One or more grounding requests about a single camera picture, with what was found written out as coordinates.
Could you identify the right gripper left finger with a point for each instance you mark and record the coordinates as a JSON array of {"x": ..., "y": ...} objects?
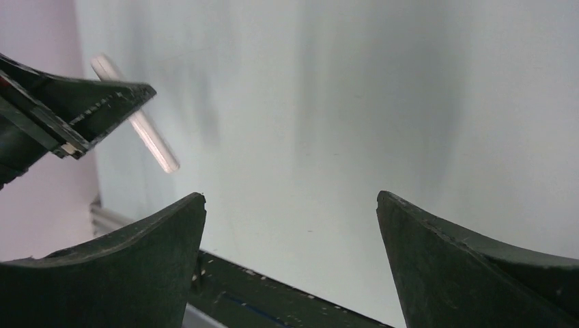
[{"x": 136, "y": 276}]

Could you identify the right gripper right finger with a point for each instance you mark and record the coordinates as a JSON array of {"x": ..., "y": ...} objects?
[{"x": 449, "y": 276}]

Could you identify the white remote control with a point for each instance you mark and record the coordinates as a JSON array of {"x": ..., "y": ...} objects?
[{"x": 106, "y": 70}]

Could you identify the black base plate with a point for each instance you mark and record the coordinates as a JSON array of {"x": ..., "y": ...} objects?
[{"x": 236, "y": 296}]

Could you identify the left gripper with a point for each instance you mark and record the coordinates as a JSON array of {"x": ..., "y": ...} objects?
[{"x": 67, "y": 116}]

